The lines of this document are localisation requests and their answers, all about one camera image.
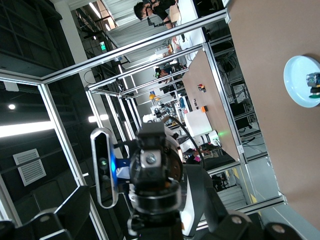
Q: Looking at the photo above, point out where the white wall vent grille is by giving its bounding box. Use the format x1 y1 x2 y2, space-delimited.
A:
12 148 48 187

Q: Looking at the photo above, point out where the white square box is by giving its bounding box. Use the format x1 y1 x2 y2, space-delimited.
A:
184 109 214 138

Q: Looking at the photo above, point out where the brown work table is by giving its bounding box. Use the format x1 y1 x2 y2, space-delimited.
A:
181 49 241 162

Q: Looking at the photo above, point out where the green push button switch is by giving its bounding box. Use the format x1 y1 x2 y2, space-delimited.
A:
306 72 320 100

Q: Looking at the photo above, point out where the person in pink top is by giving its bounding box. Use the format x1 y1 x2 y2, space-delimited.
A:
183 147 210 166

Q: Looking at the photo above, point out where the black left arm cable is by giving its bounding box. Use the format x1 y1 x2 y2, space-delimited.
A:
163 115 207 173

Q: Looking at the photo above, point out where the person in black shirt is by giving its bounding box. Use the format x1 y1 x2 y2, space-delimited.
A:
133 0 181 30

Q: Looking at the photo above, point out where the light blue round plate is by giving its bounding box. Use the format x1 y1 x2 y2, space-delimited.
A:
283 55 320 109

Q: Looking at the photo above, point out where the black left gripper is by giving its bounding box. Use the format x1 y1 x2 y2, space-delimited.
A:
126 122 185 240

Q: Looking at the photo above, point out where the aluminium profile frame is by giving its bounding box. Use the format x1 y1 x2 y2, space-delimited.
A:
0 7 287 240

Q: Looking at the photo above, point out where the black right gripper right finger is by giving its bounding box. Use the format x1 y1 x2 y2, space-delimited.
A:
203 186 302 240

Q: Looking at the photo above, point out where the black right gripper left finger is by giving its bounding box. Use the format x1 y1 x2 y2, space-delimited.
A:
0 184 91 240

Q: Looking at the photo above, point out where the person with green headphones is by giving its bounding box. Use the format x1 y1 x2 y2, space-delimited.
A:
152 66 176 81

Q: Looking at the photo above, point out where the white robot with green light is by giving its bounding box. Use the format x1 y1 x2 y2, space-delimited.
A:
193 131 223 152

